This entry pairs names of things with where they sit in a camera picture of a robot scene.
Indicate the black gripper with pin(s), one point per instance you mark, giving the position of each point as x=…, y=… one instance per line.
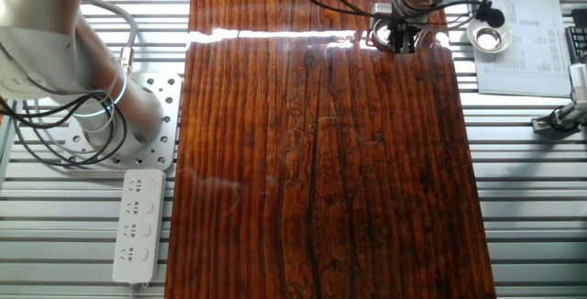
x=406, y=23

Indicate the small round steel plate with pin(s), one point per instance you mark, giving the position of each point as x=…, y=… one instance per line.
x=490, y=37
x=379, y=33

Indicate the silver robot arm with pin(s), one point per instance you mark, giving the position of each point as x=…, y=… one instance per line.
x=36, y=24

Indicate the black round knob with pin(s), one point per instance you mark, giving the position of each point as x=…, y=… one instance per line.
x=494, y=17

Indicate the printed paper sheet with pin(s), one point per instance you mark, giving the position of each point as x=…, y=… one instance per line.
x=536, y=69

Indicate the wood grain table board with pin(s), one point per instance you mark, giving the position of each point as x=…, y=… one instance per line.
x=321, y=175

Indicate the black keyboard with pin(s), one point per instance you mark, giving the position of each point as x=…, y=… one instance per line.
x=579, y=44

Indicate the white power strip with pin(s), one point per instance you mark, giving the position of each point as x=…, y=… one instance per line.
x=140, y=225

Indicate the silver camera on bracket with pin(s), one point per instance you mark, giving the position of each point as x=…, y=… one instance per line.
x=579, y=83

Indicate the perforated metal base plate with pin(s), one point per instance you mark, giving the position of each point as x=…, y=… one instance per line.
x=165, y=106

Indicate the aluminium frame post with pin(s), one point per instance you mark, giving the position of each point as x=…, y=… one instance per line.
x=4, y=161

